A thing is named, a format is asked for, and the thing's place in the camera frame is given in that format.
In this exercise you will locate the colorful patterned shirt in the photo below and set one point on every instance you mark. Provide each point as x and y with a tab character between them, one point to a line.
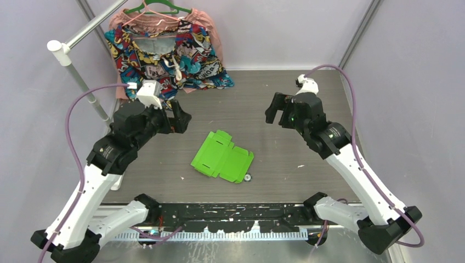
179	53

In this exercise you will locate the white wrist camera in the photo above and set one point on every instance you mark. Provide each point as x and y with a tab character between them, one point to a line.
306	85
149	94

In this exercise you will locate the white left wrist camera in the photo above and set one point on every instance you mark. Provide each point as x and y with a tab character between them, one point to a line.
149	94

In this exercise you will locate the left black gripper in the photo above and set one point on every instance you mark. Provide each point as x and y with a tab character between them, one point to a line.
180	121

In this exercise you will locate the green clothes hanger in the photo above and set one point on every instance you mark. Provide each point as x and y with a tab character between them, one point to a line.
161	7

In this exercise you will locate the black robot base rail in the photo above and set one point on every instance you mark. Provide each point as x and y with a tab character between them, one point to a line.
232	217

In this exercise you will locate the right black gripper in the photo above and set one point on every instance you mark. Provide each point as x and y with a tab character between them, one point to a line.
280	102

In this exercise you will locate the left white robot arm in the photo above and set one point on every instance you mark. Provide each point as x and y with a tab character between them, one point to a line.
73	237

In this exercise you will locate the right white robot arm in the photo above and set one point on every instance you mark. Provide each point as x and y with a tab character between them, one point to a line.
383	219

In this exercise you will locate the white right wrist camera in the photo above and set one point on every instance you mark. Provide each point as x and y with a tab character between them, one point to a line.
306	85

